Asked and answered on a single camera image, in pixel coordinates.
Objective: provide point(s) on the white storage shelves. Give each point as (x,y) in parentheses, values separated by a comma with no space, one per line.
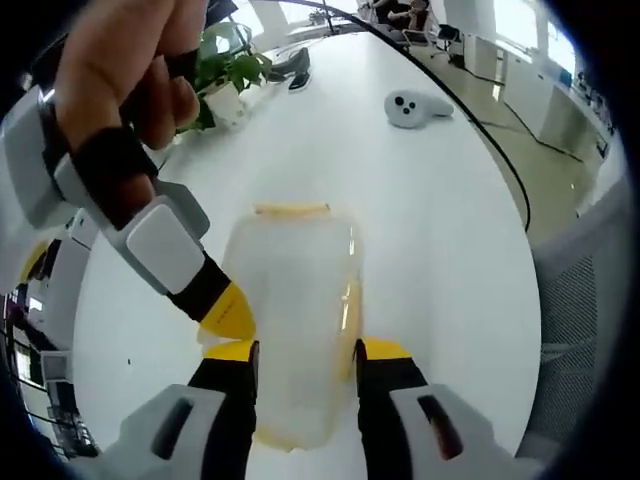
(70,250)

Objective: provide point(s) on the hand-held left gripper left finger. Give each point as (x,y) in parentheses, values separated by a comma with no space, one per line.
(225,395)

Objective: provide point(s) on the green potted plant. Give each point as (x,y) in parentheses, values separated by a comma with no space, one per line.
(230,70)

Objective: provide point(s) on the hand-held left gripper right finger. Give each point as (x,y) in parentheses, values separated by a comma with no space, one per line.
(390,385)

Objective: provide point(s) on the person's right hand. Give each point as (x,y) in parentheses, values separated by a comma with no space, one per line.
(110,65)

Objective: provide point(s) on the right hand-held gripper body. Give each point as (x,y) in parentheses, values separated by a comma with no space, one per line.
(115,185)

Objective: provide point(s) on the black VR headset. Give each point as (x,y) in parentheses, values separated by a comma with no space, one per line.
(300,65)

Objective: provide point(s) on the white VR controller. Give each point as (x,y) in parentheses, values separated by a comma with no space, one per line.
(410,112)

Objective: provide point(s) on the clear plastic buckle container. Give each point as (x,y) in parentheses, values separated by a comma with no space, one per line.
(290,280)

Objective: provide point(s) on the row of white cabinets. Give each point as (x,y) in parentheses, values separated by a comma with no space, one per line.
(530,85)

